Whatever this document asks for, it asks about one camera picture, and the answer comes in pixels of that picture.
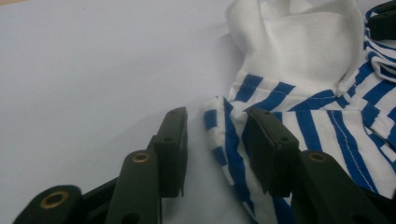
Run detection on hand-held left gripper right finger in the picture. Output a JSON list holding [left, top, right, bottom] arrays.
[[245, 106, 302, 198]]

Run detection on blue white striped shirt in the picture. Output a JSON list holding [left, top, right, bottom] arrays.
[[202, 0, 396, 224]]

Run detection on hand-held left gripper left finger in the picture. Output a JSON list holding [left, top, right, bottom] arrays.
[[147, 106, 190, 199]]

